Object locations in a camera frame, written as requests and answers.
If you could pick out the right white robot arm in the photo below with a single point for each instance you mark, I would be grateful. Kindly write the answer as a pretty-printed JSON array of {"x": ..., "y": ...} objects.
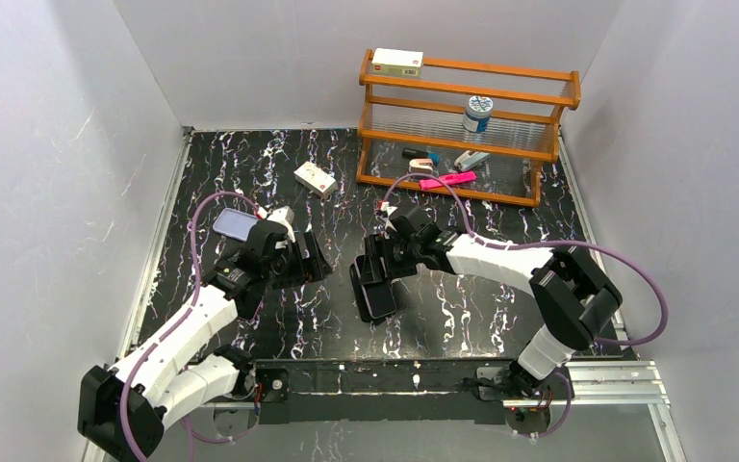
[{"x": 576, "y": 299}]

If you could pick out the white smartphone dark screen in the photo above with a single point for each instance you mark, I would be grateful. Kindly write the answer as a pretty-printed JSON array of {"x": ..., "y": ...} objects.
[{"x": 380, "y": 300}]

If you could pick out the black teal marker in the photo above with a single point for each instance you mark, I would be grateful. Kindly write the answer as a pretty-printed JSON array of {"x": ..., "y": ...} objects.
[{"x": 412, "y": 153}]

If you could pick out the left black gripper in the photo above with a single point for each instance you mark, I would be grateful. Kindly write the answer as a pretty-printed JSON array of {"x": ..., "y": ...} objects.
[{"x": 305, "y": 256}]

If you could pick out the white red small box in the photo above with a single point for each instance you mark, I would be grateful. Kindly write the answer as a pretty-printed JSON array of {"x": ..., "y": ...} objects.
[{"x": 315, "y": 179}]

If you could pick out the white teal stapler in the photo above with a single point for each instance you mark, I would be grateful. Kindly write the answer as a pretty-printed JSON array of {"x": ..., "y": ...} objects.
[{"x": 469, "y": 160}]

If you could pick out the blue white round jar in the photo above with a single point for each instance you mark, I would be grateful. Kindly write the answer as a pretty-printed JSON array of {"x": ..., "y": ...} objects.
[{"x": 477, "y": 113}]

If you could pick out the lavender smartphone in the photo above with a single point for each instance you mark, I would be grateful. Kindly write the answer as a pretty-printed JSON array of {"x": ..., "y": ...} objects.
[{"x": 234, "y": 224}]

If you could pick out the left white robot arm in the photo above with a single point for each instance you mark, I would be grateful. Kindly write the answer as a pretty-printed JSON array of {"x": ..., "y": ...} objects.
[{"x": 126, "y": 408}]

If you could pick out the black phone case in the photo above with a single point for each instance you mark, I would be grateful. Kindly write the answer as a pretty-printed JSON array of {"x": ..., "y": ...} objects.
[{"x": 360, "y": 301}]

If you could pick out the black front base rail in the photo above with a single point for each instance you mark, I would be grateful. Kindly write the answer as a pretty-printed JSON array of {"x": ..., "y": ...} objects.
[{"x": 407, "y": 390}]

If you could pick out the pink highlighter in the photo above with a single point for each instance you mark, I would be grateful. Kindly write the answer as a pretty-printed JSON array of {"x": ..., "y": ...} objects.
[{"x": 448, "y": 180}]

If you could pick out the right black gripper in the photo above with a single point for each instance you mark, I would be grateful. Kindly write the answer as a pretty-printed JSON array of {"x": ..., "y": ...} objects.
[{"x": 378, "y": 269}]

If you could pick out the white box on shelf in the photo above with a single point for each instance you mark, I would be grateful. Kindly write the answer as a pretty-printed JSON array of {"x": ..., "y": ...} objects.
[{"x": 396, "y": 63}]

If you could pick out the beige small stapler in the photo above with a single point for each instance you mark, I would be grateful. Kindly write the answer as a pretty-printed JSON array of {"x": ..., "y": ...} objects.
[{"x": 421, "y": 165}]

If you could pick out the pink-edged dark smartphone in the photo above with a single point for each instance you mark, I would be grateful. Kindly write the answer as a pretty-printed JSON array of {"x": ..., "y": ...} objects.
[{"x": 249, "y": 307}]

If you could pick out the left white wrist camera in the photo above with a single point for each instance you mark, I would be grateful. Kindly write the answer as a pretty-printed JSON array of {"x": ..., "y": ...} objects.
[{"x": 284, "y": 216}]

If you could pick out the orange wooden shelf rack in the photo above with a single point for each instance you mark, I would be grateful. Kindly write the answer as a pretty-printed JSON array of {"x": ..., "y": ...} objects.
[{"x": 501, "y": 122}]

